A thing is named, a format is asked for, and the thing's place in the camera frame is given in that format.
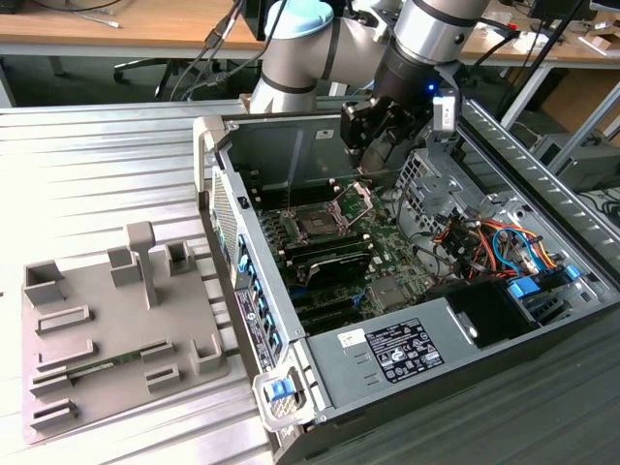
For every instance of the silver chipset heatsink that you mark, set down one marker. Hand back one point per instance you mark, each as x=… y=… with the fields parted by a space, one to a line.
x=387 y=293

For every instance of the black camera bracket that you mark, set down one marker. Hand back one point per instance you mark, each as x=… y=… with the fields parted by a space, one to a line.
x=450 y=80

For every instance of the black graphics card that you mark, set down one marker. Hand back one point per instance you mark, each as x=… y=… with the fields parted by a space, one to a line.
x=339 y=269

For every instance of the black stand pole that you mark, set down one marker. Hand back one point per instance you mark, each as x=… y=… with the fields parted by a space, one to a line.
x=538 y=60

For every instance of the silver drive cage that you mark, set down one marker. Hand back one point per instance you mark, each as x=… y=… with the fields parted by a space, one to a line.
x=450 y=186

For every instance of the brown cardboard box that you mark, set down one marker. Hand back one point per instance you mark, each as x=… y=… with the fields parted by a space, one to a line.
x=581 y=97

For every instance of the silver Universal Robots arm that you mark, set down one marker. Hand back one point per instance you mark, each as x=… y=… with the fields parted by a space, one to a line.
x=300 y=58

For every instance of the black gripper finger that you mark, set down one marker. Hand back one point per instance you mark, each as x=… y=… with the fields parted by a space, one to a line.
x=356 y=123
x=412 y=126

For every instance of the blue disk carrier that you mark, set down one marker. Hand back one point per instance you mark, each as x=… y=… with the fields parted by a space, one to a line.
x=523 y=290

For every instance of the grey parts rack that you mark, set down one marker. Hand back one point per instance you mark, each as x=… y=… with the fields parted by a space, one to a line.
x=121 y=319

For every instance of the grey desktop computer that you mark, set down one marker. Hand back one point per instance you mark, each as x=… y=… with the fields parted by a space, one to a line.
x=591 y=164

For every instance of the black plastic duct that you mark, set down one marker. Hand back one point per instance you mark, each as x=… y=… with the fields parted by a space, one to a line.
x=489 y=310

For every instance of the green motherboard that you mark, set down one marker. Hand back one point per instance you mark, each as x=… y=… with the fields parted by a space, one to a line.
x=387 y=252

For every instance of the CPU socket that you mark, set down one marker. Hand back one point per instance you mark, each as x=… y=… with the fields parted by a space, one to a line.
x=315 y=224

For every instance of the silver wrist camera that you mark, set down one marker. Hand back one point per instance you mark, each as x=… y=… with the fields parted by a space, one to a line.
x=443 y=116

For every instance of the wooden desk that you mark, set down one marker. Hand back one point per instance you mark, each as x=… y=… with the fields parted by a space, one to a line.
x=72 y=29
x=571 y=51

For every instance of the green RAM stick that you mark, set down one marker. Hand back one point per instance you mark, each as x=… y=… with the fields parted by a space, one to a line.
x=111 y=361

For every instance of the grey power supply unit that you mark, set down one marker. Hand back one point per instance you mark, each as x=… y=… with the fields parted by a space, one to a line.
x=339 y=368

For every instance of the blue case latch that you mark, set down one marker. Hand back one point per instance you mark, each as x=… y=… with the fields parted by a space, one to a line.
x=280 y=391

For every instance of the open grey PC case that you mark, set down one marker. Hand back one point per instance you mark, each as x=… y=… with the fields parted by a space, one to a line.
x=271 y=140

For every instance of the black RAM slot row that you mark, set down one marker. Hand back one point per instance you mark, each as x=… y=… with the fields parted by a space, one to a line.
x=324 y=247
x=310 y=199

